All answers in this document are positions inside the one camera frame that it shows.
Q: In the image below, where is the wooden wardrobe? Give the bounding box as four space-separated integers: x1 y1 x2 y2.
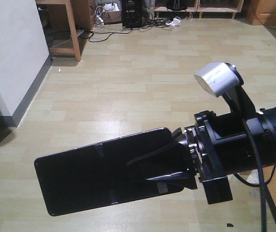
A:
246 0 276 26

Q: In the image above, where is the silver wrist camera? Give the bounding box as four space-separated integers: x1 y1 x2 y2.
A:
194 62 244 98

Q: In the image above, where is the black folded device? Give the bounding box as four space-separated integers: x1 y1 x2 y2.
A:
166 0 187 11

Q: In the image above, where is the white power strip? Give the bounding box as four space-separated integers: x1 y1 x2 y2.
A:
165 17 181 27

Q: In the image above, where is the tangle of black cables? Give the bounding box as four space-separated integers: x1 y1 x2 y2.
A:
80 6 196 43

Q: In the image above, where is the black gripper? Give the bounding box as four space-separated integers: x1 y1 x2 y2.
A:
126 111 262 203

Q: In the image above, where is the black camera cable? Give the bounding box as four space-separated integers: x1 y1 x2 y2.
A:
234 96 276 232

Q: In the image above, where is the wooden shelf cabinet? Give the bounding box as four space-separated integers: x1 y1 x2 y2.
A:
152 0 244 19

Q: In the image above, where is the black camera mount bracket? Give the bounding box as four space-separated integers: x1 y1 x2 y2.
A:
222 86 257 120

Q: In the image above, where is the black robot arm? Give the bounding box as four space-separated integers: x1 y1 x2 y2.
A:
127 107 276 204

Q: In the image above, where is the wooden desk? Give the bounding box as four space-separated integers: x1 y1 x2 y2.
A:
35 0 97 61

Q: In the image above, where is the black computer tower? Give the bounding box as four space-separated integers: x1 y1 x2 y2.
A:
121 0 143 28

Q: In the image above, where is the black smartphone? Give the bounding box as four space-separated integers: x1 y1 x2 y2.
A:
34 128 183 216

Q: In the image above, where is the cardboard box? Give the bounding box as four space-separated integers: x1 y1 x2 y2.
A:
101 1 122 25

